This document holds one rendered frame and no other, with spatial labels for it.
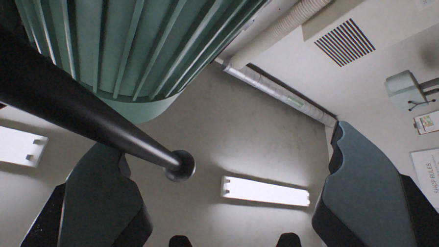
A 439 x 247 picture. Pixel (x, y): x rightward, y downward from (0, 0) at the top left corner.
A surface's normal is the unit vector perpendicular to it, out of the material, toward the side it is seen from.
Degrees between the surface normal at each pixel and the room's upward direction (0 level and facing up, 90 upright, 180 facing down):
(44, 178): 180
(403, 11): 90
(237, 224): 180
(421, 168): 90
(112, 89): 90
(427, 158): 90
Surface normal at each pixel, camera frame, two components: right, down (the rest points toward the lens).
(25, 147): 0.54, -0.29
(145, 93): 0.29, 0.94
